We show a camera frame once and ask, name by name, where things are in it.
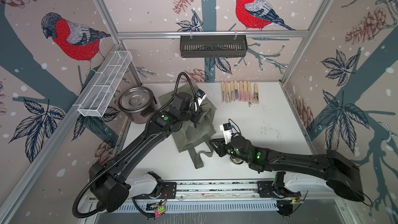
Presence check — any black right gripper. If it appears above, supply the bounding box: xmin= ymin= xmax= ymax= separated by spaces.
xmin=208 ymin=136 xmax=250 ymax=163

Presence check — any olive green tote bag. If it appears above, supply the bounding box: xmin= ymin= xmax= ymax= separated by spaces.
xmin=156 ymin=82 xmax=217 ymax=169

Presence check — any grey white folding fan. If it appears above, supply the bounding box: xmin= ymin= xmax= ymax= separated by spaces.
xmin=252 ymin=83 xmax=259 ymax=104

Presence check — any purple folding fan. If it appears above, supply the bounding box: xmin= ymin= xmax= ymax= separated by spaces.
xmin=234 ymin=80 xmax=239 ymax=101

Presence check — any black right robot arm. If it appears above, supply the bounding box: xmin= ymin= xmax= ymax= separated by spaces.
xmin=209 ymin=133 xmax=364 ymax=202

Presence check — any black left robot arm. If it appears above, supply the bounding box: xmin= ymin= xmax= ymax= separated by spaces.
xmin=88 ymin=90 xmax=206 ymax=213

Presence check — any glass spice jar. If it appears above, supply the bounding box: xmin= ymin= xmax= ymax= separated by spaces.
xmin=230 ymin=157 xmax=244 ymax=165

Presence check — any black hanging shelf basket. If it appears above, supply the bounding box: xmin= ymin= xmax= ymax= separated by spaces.
xmin=180 ymin=35 xmax=248 ymax=58

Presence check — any pink circuit board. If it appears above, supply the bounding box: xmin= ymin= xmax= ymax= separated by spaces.
xmin=146 ymin=204 xmax=165 ymax=219

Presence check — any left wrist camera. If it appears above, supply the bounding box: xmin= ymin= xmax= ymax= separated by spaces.
xmin=195 ymin=89 xmax=206 ymax=108

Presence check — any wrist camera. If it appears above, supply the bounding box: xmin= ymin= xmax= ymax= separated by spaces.
xmin=195 ymin=89 xmax=206 ymax=108
xmin=220 ymin=122 xmax=237 ymax=144

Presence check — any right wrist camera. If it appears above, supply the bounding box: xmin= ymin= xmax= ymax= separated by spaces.
xmin=220 ymin=122 xmax=237 ymax=144

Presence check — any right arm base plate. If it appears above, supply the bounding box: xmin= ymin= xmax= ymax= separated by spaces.
xmin=257 ymin=180 xmax=301 ymax=199

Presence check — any black corrugated cable hose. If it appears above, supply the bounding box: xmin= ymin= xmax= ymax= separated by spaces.
xmin=72 ymin=72 xmax=200 ymax=219

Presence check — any aluminium mounting rail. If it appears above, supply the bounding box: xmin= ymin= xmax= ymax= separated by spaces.
xmin=90 ymin=178 xmax=347 ymax=201

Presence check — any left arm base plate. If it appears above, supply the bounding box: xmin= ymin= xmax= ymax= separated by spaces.
xmin=134 ymin=181 xmax=177 ymax=200

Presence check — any white wire mesh basket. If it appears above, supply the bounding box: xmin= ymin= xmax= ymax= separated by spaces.
xmin=78 ymin=51 xmax=132 ymax=117

